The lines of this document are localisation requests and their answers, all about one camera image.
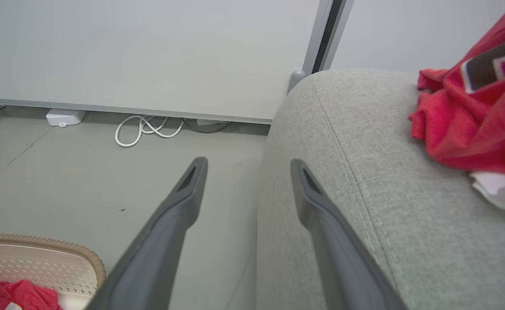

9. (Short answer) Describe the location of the white power adapter box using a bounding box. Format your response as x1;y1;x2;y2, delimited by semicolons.
45;108;87;128

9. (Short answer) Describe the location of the wide white partition panel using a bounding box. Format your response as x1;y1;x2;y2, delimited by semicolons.
0;0;335;126

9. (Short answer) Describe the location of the coiled white cable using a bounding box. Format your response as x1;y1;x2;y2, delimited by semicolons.
114;114;185;148

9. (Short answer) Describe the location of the plain red garment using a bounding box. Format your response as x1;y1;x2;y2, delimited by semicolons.
0;279;62;310

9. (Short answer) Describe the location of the short grey partition leg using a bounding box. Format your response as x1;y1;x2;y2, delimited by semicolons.
286;70;307;96

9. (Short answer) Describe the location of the red jersey with black print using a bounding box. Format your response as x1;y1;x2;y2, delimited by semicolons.
409;0;505;211

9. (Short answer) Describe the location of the narrow white partition panel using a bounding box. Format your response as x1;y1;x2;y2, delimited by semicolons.
329;0;505;74

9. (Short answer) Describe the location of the thin black floor cable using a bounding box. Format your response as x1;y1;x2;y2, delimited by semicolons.
182;118;232;134

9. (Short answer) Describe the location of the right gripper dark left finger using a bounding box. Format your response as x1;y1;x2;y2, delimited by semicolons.
86;157;209;310

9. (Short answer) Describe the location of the beige plastic laundry basket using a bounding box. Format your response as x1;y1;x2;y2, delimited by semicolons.
0;232;107;310

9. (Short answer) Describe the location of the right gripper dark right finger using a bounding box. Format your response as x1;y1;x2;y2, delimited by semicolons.
290;158;408;310

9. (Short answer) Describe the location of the grey fabric sofa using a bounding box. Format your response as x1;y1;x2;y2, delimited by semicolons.
255;68;505;310

